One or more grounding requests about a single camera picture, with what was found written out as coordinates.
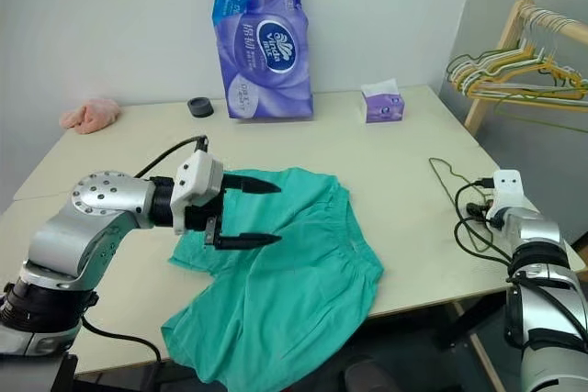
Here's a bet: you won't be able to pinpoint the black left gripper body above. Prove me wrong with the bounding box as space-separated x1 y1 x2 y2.
184 171 232 247

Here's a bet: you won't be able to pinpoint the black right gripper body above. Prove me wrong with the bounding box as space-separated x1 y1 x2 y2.
466 201 501 230

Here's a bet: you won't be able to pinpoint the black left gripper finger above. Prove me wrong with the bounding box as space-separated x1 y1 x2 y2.
215 232 283 251
224 173 283 196

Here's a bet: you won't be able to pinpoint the green shorts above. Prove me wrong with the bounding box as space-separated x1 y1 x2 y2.
160 167 385 385

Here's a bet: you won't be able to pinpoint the black round cap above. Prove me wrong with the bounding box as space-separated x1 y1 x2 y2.
187 96 216 119

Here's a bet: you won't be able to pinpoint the purple tissue multipack bag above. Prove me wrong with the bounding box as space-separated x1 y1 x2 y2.
210 0 316 122

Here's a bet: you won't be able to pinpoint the small purple tissue pack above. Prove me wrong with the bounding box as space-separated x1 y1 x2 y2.
360 78 407 125

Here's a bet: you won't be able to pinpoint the pink cloth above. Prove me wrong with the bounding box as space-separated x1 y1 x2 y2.
61 97 122 136

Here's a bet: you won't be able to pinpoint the dark rounded shape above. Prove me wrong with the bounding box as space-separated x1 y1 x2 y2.
344 358 406 392

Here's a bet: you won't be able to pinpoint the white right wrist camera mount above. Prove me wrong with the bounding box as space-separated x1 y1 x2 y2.
486 170 529 224

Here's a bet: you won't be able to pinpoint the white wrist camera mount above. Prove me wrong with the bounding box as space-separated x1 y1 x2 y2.
486 170 529 224
170 151 225 235

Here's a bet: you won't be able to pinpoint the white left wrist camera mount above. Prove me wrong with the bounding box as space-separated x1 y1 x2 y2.
170 151 225 235

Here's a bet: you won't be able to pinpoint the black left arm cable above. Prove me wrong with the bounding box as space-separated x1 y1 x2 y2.
81 134 210 364

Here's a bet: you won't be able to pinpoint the yellow wire hanger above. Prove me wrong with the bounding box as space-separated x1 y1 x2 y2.
452 40 584 102

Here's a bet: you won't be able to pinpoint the pale green wire hanger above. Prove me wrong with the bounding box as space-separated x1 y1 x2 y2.
444 48 588 100

